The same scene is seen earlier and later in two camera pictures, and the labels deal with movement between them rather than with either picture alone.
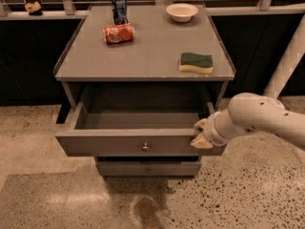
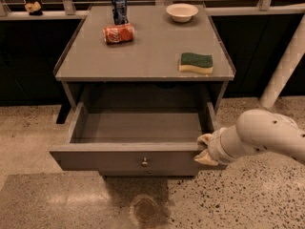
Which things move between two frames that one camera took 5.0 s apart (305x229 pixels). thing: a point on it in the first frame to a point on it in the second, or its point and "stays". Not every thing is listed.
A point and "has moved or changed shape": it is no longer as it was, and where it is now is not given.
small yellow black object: (33, 9) stays
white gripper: (211, 132) to (214, 147)
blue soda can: (119, 9) stays
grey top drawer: (134, 135) has moved or changed shape
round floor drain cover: (146, 210) stays
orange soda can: (120, 33) stays
